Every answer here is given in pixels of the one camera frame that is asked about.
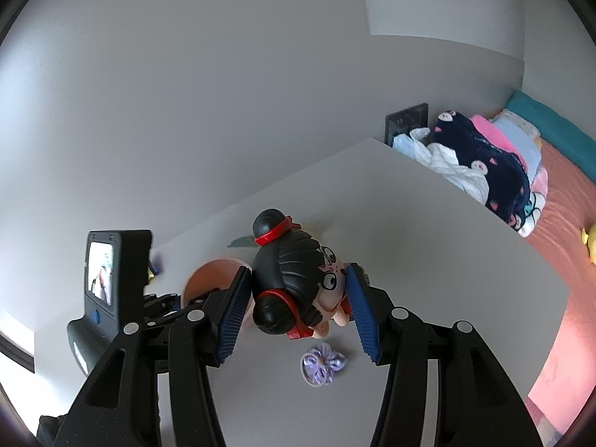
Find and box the purple fabric scrunchie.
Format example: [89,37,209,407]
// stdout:
[300,342,348,387]

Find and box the black-haired doll with glasses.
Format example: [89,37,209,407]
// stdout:
[251,209,352,340]

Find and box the pink bed sheet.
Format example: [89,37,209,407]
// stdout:
[527,142,595,433]

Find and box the orange round dish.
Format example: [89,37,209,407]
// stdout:
[181,257,251,308]

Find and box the yellow duck plush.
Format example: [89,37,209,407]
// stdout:
[581,224,596,264]

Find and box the white crumpled cloth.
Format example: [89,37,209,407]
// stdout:
[391,127,489,205]

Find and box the light blue folded blanket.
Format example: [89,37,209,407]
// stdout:
[492,109,542,183]

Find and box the pink folded cloth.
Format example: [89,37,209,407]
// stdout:
[471,115,527,171]

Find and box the teal pillow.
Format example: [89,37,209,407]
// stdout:
[505,91,596,182]

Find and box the black wall socket panel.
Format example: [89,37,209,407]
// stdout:
[384,103,428,148]

